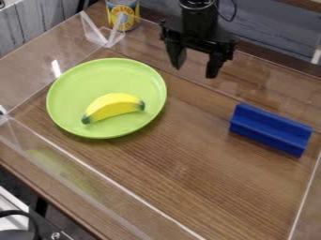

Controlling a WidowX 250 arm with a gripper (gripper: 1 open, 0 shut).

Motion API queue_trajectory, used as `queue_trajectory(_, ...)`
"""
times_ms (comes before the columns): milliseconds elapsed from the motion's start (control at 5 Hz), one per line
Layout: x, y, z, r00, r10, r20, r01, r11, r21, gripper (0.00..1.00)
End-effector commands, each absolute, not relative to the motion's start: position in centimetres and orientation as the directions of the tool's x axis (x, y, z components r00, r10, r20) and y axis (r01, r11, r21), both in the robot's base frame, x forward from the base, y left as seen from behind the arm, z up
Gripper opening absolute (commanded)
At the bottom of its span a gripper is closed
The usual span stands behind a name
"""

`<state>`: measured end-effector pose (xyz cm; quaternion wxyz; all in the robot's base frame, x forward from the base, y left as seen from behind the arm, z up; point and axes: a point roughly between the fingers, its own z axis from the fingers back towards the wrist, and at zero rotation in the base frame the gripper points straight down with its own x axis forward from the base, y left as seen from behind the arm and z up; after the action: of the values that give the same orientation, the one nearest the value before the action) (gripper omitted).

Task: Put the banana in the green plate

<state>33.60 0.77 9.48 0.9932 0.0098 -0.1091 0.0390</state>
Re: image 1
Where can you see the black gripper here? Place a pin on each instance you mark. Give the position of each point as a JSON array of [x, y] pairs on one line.
[[197, 30]]

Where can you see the yellow toy banana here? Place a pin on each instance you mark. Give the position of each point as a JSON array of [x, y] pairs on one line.
[[111, 105]]

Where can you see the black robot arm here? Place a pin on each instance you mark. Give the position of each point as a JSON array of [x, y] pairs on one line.
[[196, 30]]

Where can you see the green round plate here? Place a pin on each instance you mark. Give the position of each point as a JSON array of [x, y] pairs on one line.
[[94, 79]]

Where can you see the yellow blue tin can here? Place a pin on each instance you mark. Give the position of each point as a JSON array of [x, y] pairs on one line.
[[123, 11]]

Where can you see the blue plastic block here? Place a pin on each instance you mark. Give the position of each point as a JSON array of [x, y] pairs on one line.
[[271, 129]]

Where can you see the clear acrylic corner bracket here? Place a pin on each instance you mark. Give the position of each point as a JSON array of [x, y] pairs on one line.
[[105, 36]]

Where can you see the clear acrylic enclosure wall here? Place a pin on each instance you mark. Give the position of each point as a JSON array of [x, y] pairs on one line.
[[103, 206]]

